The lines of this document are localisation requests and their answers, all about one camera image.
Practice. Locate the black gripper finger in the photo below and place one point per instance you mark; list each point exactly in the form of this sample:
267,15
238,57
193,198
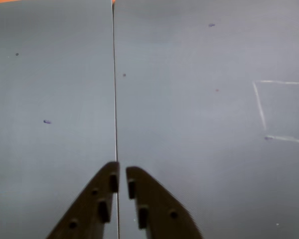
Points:
89,204
159,206

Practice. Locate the dark grey mat with chalk square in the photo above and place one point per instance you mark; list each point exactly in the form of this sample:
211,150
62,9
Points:
201,112

